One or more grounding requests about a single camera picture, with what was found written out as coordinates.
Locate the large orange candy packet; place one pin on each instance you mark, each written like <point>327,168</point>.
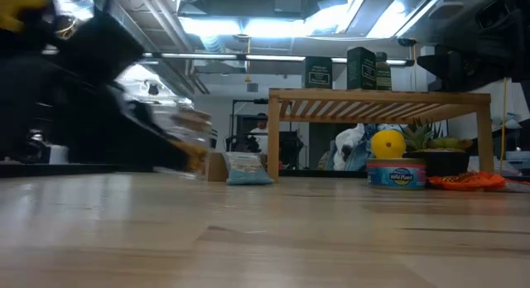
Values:
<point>468,181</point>

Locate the person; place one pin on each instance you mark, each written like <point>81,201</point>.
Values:
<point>261,124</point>

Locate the succulent plant in black pot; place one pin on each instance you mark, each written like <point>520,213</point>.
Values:
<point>439,155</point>

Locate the light blue snack bag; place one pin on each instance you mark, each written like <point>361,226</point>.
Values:
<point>247,169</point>

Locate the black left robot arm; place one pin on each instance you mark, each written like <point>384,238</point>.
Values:
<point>95,48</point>

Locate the blue denim clothes pile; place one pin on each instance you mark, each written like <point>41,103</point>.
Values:
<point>364,151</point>

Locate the black metal table frame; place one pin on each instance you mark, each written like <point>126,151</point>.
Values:
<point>83,169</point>

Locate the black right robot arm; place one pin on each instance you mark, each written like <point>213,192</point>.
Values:
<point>497,19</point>

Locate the small brown cardboard box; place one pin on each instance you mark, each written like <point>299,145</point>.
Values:
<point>215,168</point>

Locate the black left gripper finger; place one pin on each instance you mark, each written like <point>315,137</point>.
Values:
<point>159,152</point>

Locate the wooden slatted shelf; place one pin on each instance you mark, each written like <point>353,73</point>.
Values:
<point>372,98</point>

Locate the black metal rack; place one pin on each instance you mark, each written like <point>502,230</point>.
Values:
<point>233,122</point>

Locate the yellow lemon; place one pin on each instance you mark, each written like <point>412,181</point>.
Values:
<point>388,144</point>

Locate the long ceiling light bar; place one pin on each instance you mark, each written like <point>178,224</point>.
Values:
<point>198,56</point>

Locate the green-lidded oregano spice jar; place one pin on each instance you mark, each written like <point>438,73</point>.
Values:
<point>383,73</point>

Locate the white cloth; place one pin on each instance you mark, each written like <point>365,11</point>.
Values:
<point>348,141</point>

